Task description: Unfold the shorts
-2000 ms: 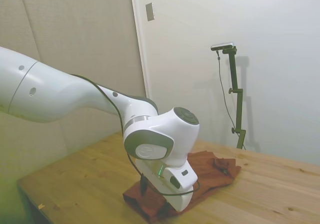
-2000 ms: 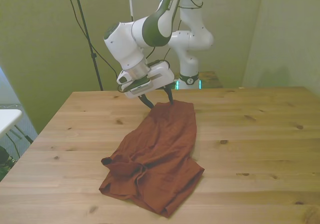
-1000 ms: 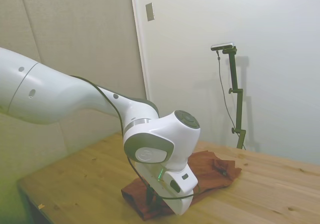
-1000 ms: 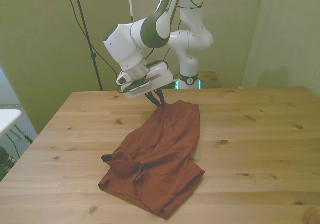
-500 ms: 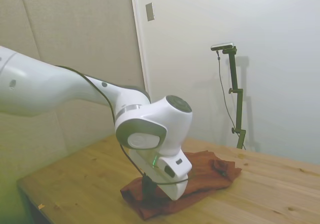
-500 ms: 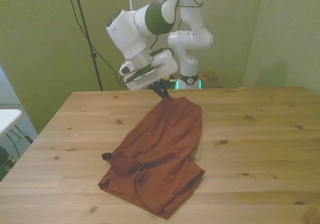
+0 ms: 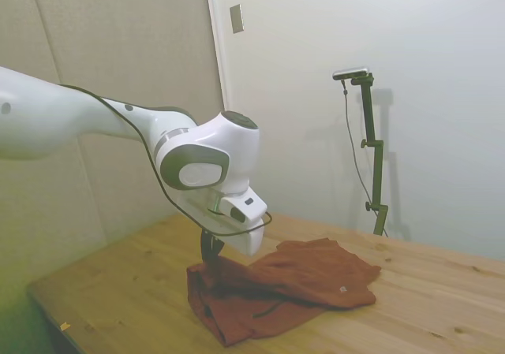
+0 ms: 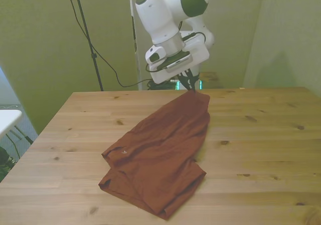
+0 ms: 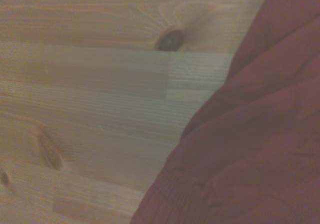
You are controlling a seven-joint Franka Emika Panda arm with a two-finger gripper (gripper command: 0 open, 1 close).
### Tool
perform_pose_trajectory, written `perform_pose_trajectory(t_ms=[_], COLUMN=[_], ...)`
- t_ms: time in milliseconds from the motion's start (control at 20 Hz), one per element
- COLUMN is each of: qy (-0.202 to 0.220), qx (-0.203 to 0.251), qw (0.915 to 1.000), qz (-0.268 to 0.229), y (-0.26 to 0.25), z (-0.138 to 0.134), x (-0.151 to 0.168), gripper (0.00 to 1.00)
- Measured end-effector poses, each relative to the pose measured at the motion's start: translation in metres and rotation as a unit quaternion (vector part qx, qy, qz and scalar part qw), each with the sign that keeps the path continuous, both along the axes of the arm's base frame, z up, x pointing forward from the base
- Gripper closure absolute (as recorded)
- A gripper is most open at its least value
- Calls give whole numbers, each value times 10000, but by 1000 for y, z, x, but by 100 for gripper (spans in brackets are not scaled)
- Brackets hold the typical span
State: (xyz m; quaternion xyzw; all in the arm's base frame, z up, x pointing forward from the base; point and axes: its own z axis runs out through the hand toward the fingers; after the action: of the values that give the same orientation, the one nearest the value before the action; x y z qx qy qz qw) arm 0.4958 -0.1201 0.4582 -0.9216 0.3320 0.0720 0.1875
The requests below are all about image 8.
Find rust orange shorts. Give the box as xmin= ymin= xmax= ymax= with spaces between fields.
xmin=97 ymin=91 xmax=211 ymax=221

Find black tripod stand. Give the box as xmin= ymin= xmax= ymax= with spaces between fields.
xmin=71 ymin=0 xmax=105 ymax=92

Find white side table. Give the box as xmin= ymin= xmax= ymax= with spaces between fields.
xmin=0 ymin=109 xmax=34 ymax=160

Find black tripod cable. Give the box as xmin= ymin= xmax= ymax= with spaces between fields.
xmin=63 ymin=0 xmax=153 ymax=88

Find white vertical post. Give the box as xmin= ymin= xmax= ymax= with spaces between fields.
xmin=128 ymin=0 xmax=142 ymax=91

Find black coiled cable bundle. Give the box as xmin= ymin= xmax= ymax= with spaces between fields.
xmin=146 ymin=78 xmax=177 ymax=91

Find dark floor clutter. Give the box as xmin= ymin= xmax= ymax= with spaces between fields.
xmin=0 ymin=146 xmax=19 ymax=178

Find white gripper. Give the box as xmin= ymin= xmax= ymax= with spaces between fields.
xmin=146 ymin=33 xmax=210 ymax=93

